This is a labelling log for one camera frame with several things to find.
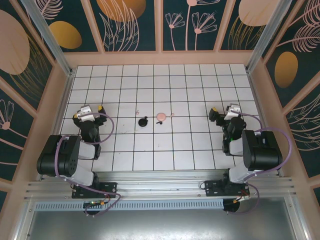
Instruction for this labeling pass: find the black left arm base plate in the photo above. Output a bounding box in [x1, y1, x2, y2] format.
[71, 181, 118, 200]

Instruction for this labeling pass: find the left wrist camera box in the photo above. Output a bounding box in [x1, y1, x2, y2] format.
[76, 105, 95, 122]

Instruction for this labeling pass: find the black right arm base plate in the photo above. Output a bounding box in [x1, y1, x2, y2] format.
[204, 179, 251, 198]

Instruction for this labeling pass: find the aluminium side rail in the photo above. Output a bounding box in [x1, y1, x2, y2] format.
[37, 71, 76, 182]
[246, 71, 285, 177]

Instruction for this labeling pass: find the aluminium frame post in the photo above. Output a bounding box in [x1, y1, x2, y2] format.
[21, 0, 76, 77]
[246, 0, 300, 73]

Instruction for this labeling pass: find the grey slotted cable duct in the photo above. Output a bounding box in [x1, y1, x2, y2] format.
[33, 199, 225, 211]

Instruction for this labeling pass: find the aluminium mounting rail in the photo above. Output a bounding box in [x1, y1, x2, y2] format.
[24, 168, 298, 201]

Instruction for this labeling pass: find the grey metal sheet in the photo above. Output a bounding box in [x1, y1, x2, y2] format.
[14, 197, 308, 240]

